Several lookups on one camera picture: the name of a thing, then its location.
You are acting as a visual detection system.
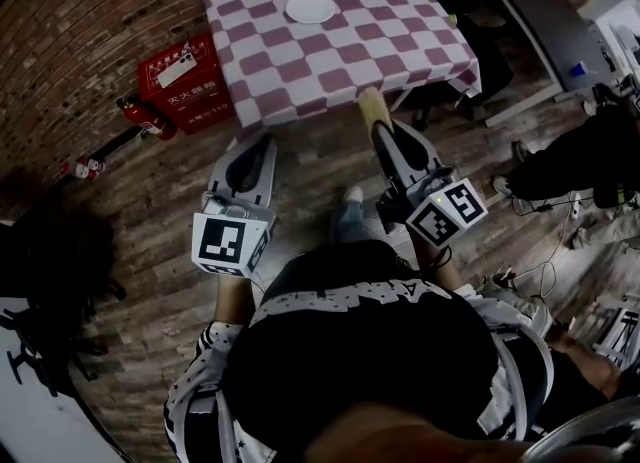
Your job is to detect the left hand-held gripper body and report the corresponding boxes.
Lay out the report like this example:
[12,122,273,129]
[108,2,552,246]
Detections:
[192,189,277,279]

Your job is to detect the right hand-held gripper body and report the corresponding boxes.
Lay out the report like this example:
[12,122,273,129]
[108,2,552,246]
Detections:
[374,165,489,251]

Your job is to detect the white plate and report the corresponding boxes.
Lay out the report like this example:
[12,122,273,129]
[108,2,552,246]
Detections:
[284,0,336,24]

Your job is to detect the person's right forearm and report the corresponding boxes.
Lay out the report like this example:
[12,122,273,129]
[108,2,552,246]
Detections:
[414,245,464,292]

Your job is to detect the person's left forearm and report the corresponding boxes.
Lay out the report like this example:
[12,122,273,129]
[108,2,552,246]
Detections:
[214,273,261,327]

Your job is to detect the black wrist band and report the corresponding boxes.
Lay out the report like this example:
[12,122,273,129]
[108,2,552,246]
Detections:
[428,245,454,270]

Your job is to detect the white table leg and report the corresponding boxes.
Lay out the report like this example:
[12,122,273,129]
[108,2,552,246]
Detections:
[390,88,416,113]

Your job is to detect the red fire extinguisher box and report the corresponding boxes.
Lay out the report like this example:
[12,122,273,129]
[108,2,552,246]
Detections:
[137,33,236,136]

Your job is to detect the person's blue jeans leg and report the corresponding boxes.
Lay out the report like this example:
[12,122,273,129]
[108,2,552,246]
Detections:
[329,198,381,245]

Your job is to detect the red fire extinguisher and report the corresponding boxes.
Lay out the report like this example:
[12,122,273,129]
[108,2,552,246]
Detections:
[116,94,179,142]

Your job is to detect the white phone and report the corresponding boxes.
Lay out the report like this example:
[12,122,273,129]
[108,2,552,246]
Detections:
[155,50,199,90]

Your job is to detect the black floor pipe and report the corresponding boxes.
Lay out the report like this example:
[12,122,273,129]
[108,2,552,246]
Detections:
[82,123,146,165]

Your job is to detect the pink white checkered tablecloth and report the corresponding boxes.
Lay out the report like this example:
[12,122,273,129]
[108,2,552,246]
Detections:
[202,0,482,140]

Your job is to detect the black desk chair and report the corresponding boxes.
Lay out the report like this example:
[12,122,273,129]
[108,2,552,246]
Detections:
[412,10,516,126]

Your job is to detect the person's black star-print shirt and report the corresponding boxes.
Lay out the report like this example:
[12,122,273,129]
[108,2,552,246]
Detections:
[164,240,556,463]

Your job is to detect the grey white desk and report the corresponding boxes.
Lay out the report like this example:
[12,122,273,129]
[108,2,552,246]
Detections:
[484,0,640,127]

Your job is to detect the black wheeled chair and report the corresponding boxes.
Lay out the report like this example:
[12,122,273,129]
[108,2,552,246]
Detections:
[0,190,126,397]

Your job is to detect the black floor cable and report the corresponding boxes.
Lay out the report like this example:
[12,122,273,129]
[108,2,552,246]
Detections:
[509,195,557,217]

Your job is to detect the white floor cable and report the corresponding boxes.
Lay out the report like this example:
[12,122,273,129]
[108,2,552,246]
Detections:
[514,190,581,300]

